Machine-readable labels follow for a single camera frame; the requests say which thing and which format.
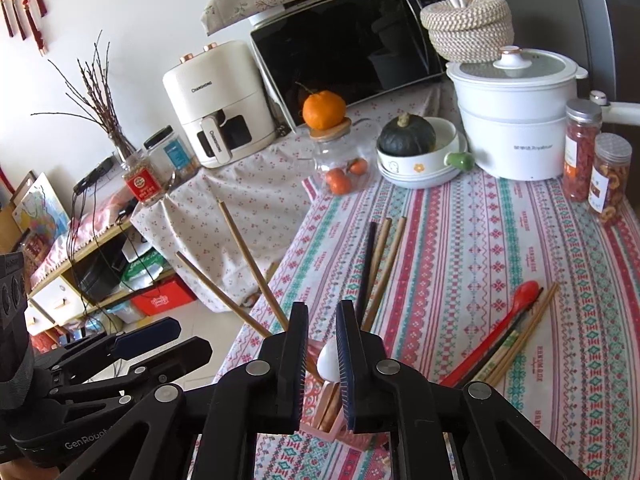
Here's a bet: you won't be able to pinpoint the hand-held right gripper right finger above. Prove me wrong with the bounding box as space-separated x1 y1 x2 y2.
336 300 601 480

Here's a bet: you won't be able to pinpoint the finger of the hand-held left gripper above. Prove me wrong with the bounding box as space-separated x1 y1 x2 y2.
55 336 214 409
45 316 182 382

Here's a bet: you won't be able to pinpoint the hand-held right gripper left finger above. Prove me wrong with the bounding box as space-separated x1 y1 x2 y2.
75 302 309 480

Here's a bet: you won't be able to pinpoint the white plastic spoon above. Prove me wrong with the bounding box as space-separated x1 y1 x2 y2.
317 341 342 383

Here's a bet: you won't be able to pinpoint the pink perforated utensil holder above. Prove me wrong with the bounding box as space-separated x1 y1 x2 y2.
299 337 373 450

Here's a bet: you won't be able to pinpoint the chopstick with patterned end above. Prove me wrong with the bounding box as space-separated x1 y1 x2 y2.
470 290 551 385

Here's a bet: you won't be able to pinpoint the red plastic spoon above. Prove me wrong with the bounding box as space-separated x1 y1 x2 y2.
439 281 545 388

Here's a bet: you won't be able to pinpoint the red cardboard box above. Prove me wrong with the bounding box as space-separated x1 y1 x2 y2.
131 279 199 317

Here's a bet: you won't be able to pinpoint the white drawer unit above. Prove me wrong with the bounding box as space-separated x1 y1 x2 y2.
24 280 86 328

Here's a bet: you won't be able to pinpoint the green package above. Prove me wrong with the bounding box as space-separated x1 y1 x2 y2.
121 254 165 282

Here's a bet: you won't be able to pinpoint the wooden shelf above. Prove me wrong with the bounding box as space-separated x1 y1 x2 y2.
22 205 181 341

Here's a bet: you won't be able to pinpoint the pink cloth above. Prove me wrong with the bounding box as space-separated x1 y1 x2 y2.
30 187 138 281

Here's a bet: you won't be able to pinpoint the map board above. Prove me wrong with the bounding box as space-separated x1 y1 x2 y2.
11 172 71 261

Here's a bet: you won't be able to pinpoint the glass jar with red label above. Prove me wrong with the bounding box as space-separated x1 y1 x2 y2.
122 152 168 206

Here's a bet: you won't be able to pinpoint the white small-flower cloth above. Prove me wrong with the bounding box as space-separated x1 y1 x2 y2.
131 80 451 308

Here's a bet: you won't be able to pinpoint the black power strip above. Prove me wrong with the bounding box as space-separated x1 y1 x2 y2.
72 156 117 195

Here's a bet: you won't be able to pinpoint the black-lid jar with blue label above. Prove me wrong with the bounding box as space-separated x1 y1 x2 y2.
144 126 198 186

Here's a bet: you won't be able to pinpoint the white plate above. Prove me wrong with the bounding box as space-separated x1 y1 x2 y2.
377 160 468 190

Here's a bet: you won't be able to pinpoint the glass jar with wooden lid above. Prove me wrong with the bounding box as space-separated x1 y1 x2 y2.
310 117 378 196

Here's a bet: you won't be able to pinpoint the dry branches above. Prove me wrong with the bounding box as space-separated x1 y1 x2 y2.
30 30 143 161

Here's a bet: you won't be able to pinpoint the dark green squash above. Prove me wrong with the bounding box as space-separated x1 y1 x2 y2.
380 112 437 157

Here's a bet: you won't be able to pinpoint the large orange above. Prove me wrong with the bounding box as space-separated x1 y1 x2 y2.
302 90 347 131

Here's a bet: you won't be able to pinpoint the cream air fryer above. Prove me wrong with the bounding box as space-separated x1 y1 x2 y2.
162 40 278 168

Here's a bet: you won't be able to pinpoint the white electric cooking pot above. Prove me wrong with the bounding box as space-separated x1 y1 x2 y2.
446 60 640 181

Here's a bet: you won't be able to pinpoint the jar of red dried fruit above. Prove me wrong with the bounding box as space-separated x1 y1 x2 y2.
564 99 603 203

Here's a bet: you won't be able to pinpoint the microwave oven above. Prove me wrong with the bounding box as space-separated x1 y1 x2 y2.
247 0 451 133

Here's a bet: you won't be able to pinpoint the jar of dried fruit rings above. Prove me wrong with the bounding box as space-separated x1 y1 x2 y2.
590 132 633 223

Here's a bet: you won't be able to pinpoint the woven basket with lid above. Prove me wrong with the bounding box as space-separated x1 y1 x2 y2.
420 0 516 63

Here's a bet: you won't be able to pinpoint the glass pot lid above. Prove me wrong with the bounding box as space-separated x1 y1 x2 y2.
446 46 588 81

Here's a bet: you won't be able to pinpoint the grey refrigerator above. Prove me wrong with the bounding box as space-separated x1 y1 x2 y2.
565 0 640 111

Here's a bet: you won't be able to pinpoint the white bowl with green handle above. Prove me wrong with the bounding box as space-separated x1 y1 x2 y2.
376 117 475 176

